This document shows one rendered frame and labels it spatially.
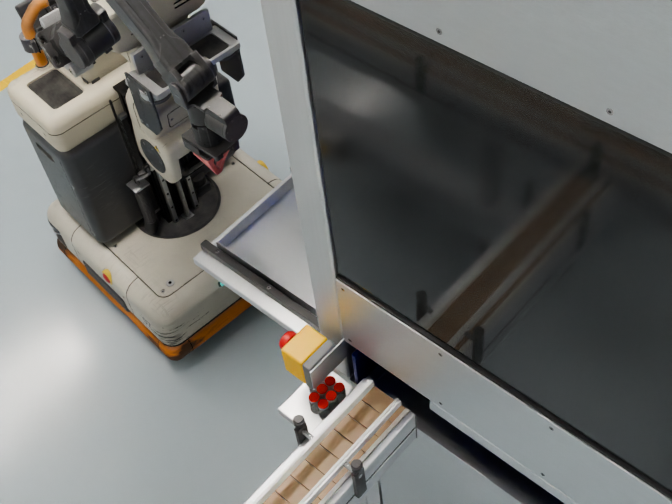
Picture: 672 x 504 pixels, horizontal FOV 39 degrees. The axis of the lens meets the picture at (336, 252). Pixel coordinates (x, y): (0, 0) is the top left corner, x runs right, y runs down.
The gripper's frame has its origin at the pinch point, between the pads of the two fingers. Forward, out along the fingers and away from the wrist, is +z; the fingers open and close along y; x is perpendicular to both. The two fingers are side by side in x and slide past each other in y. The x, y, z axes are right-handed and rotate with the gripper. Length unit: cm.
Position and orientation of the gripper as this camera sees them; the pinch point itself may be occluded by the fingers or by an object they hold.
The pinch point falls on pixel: (218, 169)
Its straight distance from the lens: 196.9
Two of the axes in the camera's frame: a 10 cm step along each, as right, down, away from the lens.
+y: 7.4, 4.7, -4.7
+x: 6.6, -6.1, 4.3
